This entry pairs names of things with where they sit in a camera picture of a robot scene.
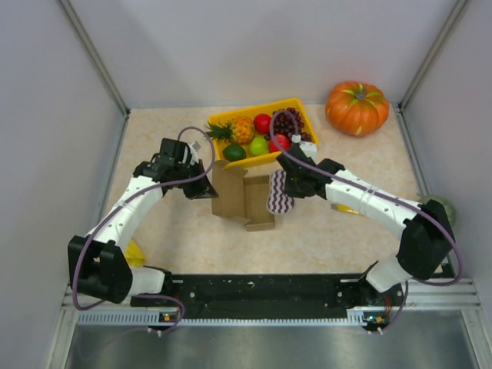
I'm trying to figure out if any green pear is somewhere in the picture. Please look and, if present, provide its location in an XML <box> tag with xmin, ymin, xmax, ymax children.
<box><xmin>249</xmin><ymin>136</ymin><xmax>270</xmax><ymax>157</ymax></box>

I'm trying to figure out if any red apple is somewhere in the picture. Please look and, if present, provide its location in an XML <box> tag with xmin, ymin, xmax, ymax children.
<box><xmin>253</xmin><ymin>113</ymin><xmax>271</xmax><ymax>135</ymax></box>
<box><xmin>268</xmin><ymin>134</ymin><xmax>291</xmax><ymax>153</ymax></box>

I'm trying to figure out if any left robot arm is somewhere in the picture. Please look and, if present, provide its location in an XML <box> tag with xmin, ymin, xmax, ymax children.
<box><xmin>68</xmin><ymin>138</ymin><xmax>218</xmax><ymax>304</ymax></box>

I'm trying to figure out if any red apple front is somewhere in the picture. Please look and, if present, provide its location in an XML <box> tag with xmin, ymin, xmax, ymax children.
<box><xmin>268</xmin><ymin>134</ymin><xmax>291</xmax><ymax>153</ymax></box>

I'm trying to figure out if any green melon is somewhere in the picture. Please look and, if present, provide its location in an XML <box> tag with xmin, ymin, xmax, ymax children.
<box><xmin>418</xmin><ymin>194</ymin><xmax>457</xmax><ymax>228</ymax></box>

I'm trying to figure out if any brown cardboard express box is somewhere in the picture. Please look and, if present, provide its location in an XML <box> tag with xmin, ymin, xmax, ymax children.
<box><xmin>211</xmin><ymin>160</ymin><xmax>275</xmax><ymax>231</ymax></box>

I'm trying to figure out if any yellow utility knife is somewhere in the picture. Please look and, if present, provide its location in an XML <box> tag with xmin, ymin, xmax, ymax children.
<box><xmin>331</xmin><ymin>204</ymin><xmax>360</xmax><ymax>215</ymax></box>

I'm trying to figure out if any toy pineapple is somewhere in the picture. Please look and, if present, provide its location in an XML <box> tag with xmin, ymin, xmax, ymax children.
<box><xmin>206</xmin><ymin>116</ymin><xmax>256</xmax><ymax>145</ymax></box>

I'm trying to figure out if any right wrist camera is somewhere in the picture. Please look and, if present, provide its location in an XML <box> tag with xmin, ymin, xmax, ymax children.
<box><xmin>291</xmin><ymin>135</ymin><xmax>317</xmax><ymax>161</ymax></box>

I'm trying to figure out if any purple grape bunch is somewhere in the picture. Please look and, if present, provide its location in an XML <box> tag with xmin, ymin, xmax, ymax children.
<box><xmin>273</xmin><ymin>107</ymin><xmax>313</xmax><ymax>142</ymax></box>

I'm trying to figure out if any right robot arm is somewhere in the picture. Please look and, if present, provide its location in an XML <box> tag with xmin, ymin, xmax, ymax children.
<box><xmin>277</xmin><ymin>141</ymin><xmax>456</xmax><ymax>293</ymax></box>

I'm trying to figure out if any red apple back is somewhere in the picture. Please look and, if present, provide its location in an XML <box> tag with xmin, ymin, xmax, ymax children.
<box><xmin>253</xmin><ymin>113</ymin><xmax>271</xmax><ymax>135</ymax></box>

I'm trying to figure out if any orange pumpkin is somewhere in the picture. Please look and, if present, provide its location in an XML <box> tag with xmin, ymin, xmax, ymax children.
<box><xmin>325</xmin><ymin>81</ymin><xmax>390</xmax><ymax>137</ymax></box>

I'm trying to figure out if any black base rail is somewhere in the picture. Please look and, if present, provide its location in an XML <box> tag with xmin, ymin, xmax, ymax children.
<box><xmin>128</xmin><ymin>272</ymin><xmax>408</xmax><ymax>320</ymax></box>

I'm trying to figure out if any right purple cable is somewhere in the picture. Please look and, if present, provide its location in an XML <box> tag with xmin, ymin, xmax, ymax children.
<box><xmin>268</xmin><ymin>110</ymin><xmax>464</xmax><ymax>288</ymax></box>

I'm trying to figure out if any purple grey striped cloth pad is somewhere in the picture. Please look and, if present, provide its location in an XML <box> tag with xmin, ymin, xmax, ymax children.
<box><xmin>267</xmin><ymin>170</ymin><xmax>295</xmax><ymax>215</ymax></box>

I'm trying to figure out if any yellow mesh bag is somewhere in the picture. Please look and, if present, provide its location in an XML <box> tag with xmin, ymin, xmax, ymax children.
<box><xmin>125</xmin><ymin>239</ymin><xmax>146</xmax><ymax>268</ymax></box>

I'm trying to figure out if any dark green lime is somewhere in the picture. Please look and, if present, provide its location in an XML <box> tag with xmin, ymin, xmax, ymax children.
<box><xmin>222</xmin><ymin>144</ymin><xmax>247</xmax><ymax>162</ymax></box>

